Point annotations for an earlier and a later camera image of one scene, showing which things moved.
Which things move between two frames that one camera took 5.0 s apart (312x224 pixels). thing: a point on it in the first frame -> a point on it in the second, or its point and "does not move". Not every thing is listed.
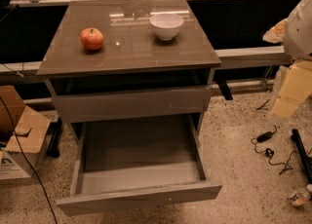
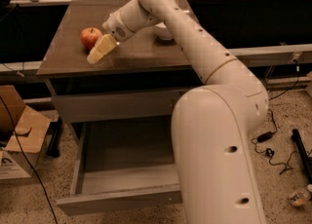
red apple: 92,38 does not move
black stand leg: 55,134 does not move
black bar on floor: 305,160 does not move
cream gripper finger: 295,88 -> 115,27
